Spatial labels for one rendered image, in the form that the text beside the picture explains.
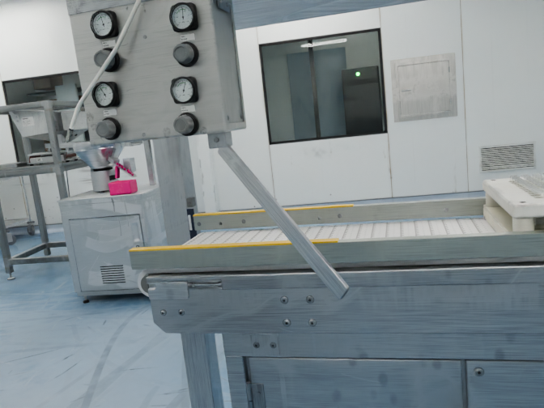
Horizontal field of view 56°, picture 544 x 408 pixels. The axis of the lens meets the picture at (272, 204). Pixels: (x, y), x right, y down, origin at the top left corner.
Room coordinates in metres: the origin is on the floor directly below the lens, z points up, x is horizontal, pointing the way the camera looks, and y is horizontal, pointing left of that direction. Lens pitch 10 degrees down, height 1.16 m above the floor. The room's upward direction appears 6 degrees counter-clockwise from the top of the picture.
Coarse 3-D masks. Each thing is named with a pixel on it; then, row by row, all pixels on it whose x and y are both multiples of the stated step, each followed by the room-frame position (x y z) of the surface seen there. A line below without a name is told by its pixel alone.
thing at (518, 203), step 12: (492, 180) 0.89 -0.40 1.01; (504, 180) 0.88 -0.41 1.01; (492, 192) 0.81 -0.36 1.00; (504, 192) 0.77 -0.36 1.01; (516, 192) 0.76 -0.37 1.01; (504, 204) 0.72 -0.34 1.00; (516, 204) 0.68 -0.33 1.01; (528, 204) 0.67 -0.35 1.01; (540, 204) 0.67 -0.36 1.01; (516, 216) 0.67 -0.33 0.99; (528, 216) 0.67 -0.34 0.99; (540, 216) 0.67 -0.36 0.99
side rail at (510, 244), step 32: (160, 256) 0.79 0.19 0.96; (192, 256) 0.77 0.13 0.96; (224, 256) 0.76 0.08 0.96; (256, 256) 0.75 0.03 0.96; (288, 256) 0.73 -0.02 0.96; (352, 256) 0.71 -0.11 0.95; (384, 256) 0.70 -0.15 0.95; (416, 256) 0.69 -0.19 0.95; (448, 256) 0.68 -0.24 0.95; (480, 256) 0.67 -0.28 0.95; (512, 256) 0.66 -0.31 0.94
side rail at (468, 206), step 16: (336, 208) 0.98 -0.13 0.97; (352, 208) 0.98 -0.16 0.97; (368, 208) 0.97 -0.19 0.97; (384, 208) 0.96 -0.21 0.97; (400, 208) 0.95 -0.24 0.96; (416, 208) 0.95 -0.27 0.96; (432, 208) 0.94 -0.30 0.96; (448, 208) 0.93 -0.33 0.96; (464, 208) 0.92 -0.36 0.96; (480, 208) 0.92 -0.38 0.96; (208, 224) 1.05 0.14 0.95; (224, 224) 1.05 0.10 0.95; (240, 224) 1.04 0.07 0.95; (256, 224) 1.03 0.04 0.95; (272, 224) 1.02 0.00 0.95
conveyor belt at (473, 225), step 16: (352, 224) 0.97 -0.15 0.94; (368, 224) 0.96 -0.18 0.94; (384, 224) 0.94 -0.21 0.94; (400, 224) 0.93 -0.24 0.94; (416, 224) 0.92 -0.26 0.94; (432, 224) 0.90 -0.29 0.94; (448, 224) 0.89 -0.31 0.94; (464, 224) 0.88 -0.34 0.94; (480, 224) 0.86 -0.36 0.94; (192, 240) 0.99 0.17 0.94; (208, 240) 0.97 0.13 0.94; (224, 240) 0.95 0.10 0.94; (240, 240) 0.94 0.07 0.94; (256, 240) 0.93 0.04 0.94; (272, 240) 0.91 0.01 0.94; (144, 272) 0.81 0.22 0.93; (160, 272) 0.81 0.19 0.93; (176, 272) 0.80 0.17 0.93
